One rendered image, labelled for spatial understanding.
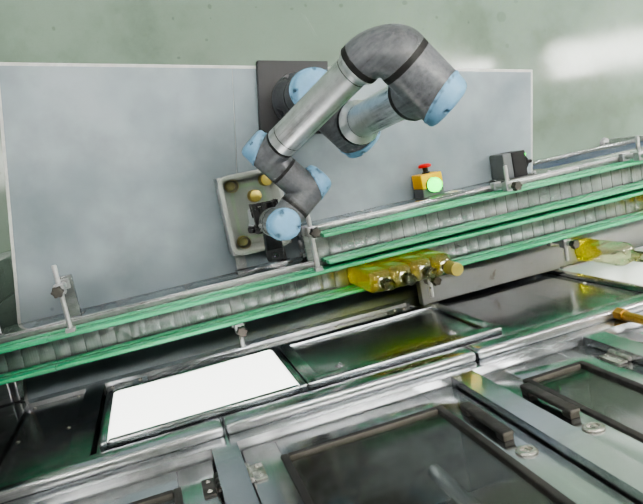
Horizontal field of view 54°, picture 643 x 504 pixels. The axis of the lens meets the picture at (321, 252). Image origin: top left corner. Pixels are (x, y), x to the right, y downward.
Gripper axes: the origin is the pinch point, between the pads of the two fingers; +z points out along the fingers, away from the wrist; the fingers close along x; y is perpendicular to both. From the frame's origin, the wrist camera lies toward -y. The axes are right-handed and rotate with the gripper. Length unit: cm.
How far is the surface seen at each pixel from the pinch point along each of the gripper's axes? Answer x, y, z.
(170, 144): 19.2, 27.2, 5.4
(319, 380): 3, -30, -51
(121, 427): 45, -30, -45
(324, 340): -6.2, -30.7, -22.7
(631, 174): -119, -10, -7
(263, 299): 4.9, -19.4, -7.6
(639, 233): -119, -29, -7
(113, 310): 43.7, -12.4, -7.5
